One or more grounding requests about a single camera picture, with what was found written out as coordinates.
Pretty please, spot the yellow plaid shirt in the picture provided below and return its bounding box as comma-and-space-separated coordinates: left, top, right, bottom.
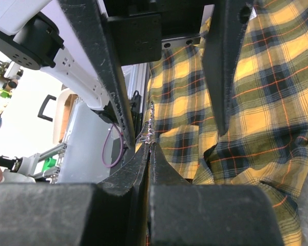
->
147, 1, 308, 245

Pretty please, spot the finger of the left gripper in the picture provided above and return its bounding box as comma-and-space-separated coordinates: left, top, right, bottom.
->
202, 0, 254, 136

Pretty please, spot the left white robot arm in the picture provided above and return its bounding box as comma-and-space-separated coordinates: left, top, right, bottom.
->
0, 1, 254, 148

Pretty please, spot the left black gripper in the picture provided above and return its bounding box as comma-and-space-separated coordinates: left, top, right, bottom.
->
59, 1, 214, 149

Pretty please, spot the silver flower brooch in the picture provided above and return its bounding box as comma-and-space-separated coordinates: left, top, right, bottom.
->
139, 101, 155, 145

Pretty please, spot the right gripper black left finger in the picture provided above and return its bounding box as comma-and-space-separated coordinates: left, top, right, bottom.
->
0, 145, 149, 245

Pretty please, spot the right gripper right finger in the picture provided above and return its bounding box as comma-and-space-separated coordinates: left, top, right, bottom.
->
149, 144, 283, 245

